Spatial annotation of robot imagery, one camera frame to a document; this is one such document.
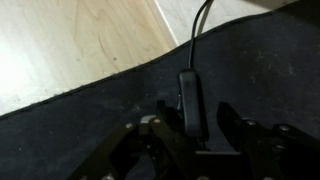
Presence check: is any black cable with plug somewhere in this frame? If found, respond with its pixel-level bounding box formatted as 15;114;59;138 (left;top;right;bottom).
178;68;209;139

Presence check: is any black desk mat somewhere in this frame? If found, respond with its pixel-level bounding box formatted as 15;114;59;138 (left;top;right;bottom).
0;0;320;180

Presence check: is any black lamp power cord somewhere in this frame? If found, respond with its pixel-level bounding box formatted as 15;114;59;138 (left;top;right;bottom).
188;0;214;71

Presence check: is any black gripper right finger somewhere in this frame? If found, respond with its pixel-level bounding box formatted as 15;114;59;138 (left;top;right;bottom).
217;101;320;180

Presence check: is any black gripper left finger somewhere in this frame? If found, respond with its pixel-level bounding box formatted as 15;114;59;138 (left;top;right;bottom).
68;99;198;180

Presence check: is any light wooden desk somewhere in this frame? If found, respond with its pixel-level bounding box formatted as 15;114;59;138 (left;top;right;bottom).
0;0;178;118

